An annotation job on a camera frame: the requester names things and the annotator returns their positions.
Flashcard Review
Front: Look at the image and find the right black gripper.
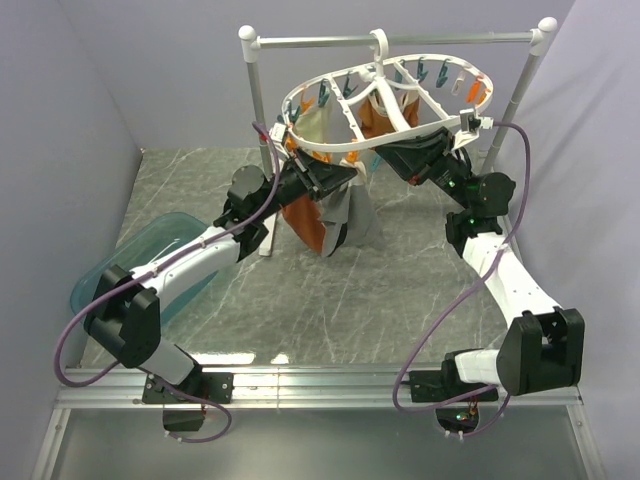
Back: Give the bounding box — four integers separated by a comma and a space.
375, 128, 474, 213

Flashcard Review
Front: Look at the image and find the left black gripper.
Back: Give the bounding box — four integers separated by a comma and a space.
255, 147, 358, 222

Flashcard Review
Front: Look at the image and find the grey underwear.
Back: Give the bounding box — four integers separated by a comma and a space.
320, 158, 386, 258

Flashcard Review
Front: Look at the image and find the teal clip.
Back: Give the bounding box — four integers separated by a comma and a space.
371, 153, 382, 172

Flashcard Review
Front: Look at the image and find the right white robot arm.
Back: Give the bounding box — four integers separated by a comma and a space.
392, 121, 585, 408

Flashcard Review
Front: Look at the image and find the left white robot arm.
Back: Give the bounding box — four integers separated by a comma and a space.
84, 149, 358, 402

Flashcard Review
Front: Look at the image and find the orange clip front left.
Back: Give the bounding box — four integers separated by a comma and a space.
340, 151, 360, 168

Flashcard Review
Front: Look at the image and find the orange clip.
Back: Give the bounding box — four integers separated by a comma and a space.
466, 81, 491, 105
340, 151, 360, 168

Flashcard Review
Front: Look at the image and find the orange underwear on left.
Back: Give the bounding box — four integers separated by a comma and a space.
282, 195, 325, 254

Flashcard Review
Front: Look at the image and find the orange underwear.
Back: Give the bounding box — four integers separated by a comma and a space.
282, 195, 325, 254
358, 91, 420, 139

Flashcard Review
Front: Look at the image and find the cream underwear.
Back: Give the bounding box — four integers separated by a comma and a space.
294, 102, 332, 144

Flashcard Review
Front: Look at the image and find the orange underwear on right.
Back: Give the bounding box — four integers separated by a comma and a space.
358, 91, 420, 139

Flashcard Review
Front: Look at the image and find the white oval clip hanger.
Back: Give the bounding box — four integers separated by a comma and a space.
278, 29, 496, 155

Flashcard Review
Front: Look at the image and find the orange clip front right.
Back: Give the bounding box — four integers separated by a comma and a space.
466, 81, 491, 105

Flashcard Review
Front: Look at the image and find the white metal drying rack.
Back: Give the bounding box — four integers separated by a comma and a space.
237, 16, 559, 258

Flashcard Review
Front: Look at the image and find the teal plastic basin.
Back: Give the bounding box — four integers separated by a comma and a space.
70, 212, 208, 314

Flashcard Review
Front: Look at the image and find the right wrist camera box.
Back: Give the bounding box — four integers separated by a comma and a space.
459, 107, 494, 134

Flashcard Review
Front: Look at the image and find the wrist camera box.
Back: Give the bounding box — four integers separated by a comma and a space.
269, 122, 296, 151
459, 107, 494, 134

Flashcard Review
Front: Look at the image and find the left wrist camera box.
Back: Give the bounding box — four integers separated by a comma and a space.
269, 122, 296, 151

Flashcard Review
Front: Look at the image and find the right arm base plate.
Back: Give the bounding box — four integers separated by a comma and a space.
395, 370, 499, 403

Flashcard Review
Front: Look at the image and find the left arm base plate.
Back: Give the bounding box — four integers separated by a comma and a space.
142, 371, 234, 405

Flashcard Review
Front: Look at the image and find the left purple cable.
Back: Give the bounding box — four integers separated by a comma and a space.
53, 119, 281, 444

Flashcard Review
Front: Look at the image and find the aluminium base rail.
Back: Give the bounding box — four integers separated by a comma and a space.
33, 365, 606, 479

